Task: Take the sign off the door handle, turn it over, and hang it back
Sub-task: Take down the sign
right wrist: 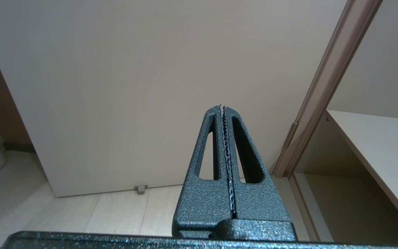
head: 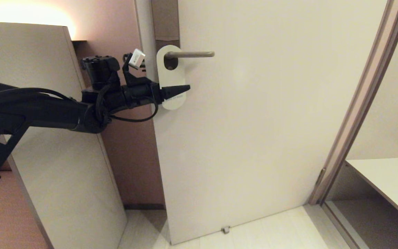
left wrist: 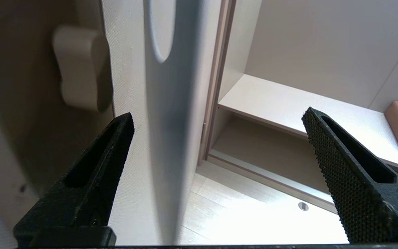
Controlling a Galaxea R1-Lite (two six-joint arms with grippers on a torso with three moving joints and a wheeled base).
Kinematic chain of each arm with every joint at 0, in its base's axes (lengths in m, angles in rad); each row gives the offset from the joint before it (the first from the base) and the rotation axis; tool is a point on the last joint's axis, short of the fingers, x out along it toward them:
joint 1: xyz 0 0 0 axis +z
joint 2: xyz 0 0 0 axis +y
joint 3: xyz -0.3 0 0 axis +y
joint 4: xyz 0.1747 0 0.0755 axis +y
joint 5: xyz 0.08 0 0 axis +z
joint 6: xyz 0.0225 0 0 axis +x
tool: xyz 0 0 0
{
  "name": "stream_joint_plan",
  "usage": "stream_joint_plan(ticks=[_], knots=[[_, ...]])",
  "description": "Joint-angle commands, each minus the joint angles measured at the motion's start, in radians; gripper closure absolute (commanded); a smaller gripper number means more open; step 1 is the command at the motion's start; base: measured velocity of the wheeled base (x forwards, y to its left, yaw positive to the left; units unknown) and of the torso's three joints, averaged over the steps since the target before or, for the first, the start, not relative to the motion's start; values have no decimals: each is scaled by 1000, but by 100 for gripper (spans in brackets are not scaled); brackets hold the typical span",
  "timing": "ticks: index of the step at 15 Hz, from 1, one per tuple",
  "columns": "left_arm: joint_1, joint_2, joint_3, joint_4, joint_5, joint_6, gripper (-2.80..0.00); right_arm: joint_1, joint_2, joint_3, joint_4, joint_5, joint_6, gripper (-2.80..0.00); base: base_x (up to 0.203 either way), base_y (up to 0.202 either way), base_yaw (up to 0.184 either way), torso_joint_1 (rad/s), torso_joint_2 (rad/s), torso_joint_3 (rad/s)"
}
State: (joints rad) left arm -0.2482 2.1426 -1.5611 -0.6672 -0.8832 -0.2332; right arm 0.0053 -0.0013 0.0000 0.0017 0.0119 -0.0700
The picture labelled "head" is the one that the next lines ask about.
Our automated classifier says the blue do-not-disturb door hanger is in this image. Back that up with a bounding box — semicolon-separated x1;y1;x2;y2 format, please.
156;45;187;110

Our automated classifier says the metal lock plate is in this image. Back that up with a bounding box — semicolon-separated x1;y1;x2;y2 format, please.
151;0;180;48

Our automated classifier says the white door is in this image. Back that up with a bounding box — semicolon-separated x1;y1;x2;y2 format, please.
135;0;388;247

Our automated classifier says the dark skirting board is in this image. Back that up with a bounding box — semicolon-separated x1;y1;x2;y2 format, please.
124;204;166;211

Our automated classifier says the beige upright panel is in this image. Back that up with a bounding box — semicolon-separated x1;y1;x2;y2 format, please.
0;22;127;249

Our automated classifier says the white shelf board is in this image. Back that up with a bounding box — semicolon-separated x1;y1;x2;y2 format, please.
345;157;398;231

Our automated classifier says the black camera bracket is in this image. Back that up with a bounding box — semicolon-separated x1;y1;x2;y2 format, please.
122;53;155;87

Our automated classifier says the black braided cable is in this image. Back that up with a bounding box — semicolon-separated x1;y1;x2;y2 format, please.
109;100;159;123

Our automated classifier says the metal door handle lever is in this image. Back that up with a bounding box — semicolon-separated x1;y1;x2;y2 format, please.
165;51;215;58

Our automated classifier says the beige door frame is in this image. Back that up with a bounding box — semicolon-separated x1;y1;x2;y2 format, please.
308;0;398;207

